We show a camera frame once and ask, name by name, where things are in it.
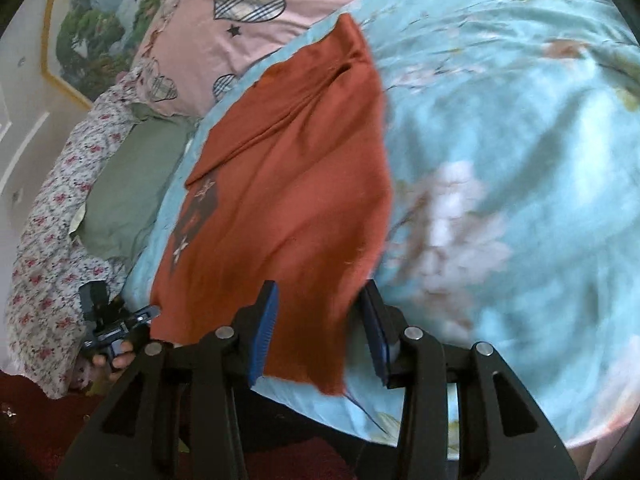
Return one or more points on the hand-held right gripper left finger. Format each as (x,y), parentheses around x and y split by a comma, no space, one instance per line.
(265,332)

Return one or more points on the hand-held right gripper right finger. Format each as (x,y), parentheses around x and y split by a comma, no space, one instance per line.
(374,332)

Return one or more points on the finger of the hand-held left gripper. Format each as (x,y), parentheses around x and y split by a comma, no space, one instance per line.
(145,314)

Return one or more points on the rust orange small garment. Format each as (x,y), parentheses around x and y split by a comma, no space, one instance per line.
(295,205)

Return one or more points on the person's left hand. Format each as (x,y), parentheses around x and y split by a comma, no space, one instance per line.
(117,360)

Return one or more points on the white red floral sheet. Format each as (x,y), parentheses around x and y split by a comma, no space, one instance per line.
(60,240)

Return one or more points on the green pillow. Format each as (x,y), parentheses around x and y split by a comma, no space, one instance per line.
(130,190)

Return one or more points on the light blue floral blanket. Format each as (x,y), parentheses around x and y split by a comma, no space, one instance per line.
(450,200)

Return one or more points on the pink heart pattern pillow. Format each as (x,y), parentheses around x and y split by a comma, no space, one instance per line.
(240,30)

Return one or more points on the framed landscape wall picture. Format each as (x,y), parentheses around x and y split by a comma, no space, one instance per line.
(95,25)

